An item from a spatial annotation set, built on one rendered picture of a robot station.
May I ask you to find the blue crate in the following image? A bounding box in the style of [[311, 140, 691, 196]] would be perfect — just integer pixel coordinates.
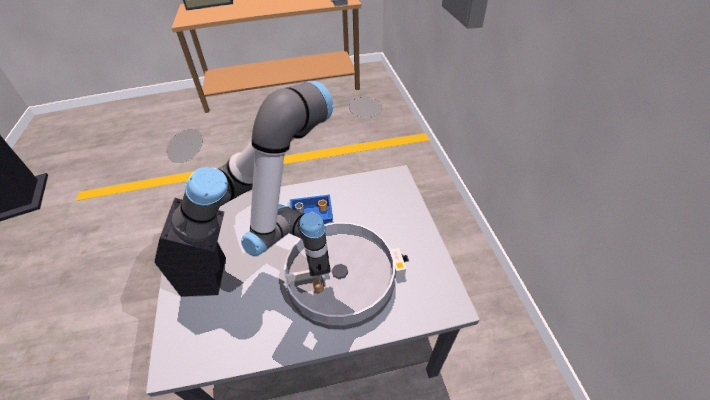
[[290, 195, 333, 224]]

